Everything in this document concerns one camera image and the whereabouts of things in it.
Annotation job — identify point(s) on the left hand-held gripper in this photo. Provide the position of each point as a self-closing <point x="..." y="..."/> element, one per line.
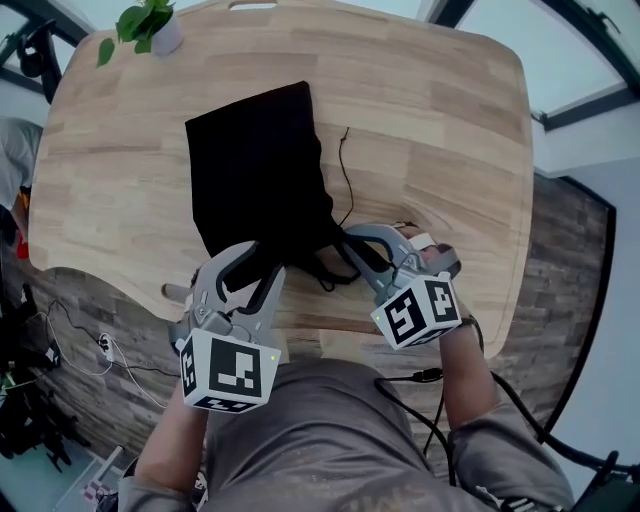
<point x="227" y="367"/>

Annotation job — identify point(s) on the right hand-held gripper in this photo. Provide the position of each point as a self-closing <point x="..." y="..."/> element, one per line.
<point x="417" y="312"/>

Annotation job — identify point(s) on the black cloth bag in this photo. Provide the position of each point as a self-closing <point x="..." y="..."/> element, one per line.
<point x="250" y="170"/>

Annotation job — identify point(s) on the person's right forearm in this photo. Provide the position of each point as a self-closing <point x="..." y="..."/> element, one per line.
<point x="467" y="380"/>

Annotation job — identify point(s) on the person's left forearm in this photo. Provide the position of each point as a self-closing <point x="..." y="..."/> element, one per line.
<point x="172" y="445"/>

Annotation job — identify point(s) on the person's right hand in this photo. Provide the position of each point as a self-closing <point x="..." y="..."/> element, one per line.
<point x="439" y="251"/>

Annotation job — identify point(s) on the white power strip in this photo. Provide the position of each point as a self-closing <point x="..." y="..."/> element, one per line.
<point x="107" y="347"/>

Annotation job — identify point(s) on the person's grey clothing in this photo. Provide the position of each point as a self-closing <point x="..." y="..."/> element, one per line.
<point x="320" y="440"/>

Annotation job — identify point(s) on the white stand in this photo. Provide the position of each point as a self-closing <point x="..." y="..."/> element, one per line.
<point x="92" y="480"/>

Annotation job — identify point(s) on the black equipment pile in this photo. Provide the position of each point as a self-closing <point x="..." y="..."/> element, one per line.
<point x="27" y="410"/>

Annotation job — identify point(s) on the green potted plant white pot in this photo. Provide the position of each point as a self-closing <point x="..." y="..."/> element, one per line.
<point x="150" y="25"/>

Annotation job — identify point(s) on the black chair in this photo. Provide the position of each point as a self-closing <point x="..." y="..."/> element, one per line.
<point x="42" y="60"/>

